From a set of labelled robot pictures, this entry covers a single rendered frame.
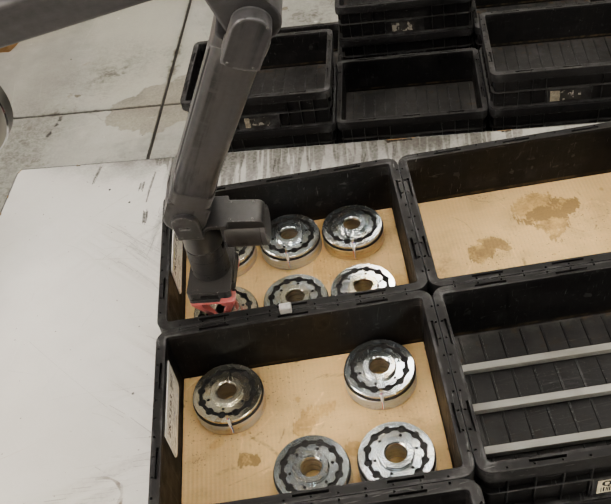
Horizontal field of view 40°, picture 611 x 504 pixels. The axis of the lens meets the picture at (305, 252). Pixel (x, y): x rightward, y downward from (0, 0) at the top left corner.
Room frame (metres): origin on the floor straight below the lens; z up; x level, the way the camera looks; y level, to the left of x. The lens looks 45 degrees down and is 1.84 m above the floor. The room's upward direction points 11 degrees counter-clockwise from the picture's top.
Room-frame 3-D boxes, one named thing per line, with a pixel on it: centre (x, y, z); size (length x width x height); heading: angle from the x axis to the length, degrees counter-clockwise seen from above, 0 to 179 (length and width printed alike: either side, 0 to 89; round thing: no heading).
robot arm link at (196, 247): (0.87, 0.13, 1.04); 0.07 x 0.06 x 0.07; 79
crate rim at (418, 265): (0.94, 0.03, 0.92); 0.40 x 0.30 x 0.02; 87
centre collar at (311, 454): (0.57, 0.05, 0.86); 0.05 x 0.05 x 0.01
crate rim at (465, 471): (0.64, 0.04, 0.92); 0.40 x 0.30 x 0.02; 87
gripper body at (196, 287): (0.87, 0.14, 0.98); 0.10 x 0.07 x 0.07; 170
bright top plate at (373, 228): (1.01, -0.09, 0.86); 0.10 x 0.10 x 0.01
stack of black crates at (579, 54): (1.82, -0.77, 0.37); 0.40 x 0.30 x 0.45; 79
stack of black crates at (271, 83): (1.97, 0.02, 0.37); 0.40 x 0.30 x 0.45; 79
